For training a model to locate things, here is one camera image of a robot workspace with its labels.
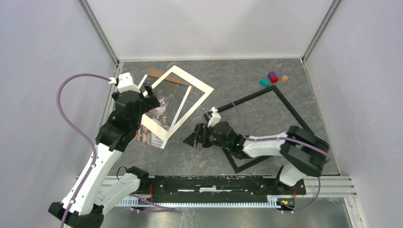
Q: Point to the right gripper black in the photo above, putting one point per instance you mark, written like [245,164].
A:
[200,129]

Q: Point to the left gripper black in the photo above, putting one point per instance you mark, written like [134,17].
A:
[153,102]

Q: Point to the cat photo print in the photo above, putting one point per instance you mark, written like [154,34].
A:
[172,97]

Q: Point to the white mat board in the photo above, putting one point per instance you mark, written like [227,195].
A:
[195,82]

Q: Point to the black picture frame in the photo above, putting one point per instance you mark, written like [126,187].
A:
[241,162]

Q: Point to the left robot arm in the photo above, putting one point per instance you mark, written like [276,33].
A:
[85,206]

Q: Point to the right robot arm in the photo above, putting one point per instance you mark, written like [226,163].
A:
[275,145]

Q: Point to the brown backing board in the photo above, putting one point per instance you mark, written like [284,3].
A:
[157,74]

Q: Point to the teal cube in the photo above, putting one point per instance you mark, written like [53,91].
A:
[265,83]

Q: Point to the red cube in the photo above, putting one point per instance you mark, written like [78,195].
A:
[274,79]

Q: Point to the purple cube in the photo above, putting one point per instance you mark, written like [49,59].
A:
[272,75]

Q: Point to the tan wooden cube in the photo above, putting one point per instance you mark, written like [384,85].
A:
[284,79]

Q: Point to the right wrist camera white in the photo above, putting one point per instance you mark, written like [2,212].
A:
[214,117]

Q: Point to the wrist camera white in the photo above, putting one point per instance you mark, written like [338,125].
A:
[124,83]
[214,117]

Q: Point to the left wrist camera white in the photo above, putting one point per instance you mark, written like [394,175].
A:
[124,83]

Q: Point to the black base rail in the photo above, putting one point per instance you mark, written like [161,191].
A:
[216,189]

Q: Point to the aluminium frame rails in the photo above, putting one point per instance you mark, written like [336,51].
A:
[351,202]

